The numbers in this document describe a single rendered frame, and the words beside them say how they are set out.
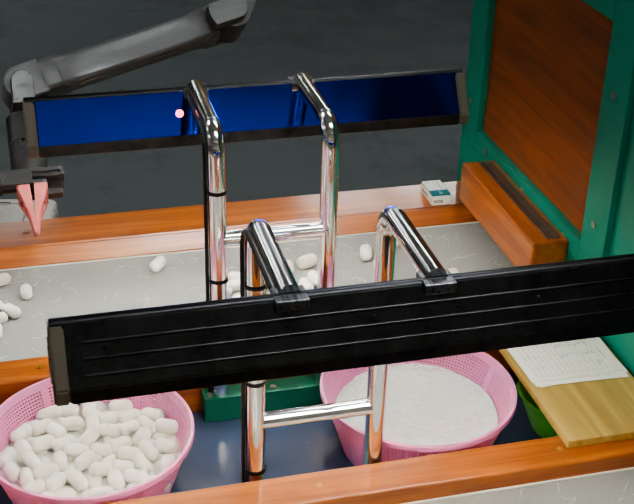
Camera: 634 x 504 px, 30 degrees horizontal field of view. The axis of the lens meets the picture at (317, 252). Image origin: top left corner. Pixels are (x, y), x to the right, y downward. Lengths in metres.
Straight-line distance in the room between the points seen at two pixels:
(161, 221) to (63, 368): 0.94
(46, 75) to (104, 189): 1.96
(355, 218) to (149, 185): 1.94
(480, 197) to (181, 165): 2.20
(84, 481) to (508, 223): 0.78
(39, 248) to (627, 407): 0.96
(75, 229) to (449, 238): 0.64
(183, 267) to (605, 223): 0.68
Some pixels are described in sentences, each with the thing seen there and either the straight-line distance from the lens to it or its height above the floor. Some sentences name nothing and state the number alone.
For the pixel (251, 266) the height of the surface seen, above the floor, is 1.06.
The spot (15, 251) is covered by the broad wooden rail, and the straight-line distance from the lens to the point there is 1.97.
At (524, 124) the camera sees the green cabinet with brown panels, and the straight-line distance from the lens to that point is 1.97.
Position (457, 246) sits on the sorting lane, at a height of 0.74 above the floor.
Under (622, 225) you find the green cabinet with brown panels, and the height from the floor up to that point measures 0.95.
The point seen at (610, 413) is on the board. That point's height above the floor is 0.78.
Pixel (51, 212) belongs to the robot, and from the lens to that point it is 2.73.
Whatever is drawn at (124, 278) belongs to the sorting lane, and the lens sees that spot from 1.91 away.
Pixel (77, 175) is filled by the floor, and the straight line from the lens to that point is 4.02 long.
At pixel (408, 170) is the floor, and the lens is 4.05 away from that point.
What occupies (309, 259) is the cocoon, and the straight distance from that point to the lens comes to 1.92.
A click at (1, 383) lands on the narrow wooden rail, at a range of 1.65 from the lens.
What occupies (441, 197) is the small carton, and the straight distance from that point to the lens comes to 2.10.
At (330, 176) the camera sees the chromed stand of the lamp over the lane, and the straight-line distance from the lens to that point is 1.54.
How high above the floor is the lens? 1.70
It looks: 29 degrees down
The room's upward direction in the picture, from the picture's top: 2 degrees clockwise
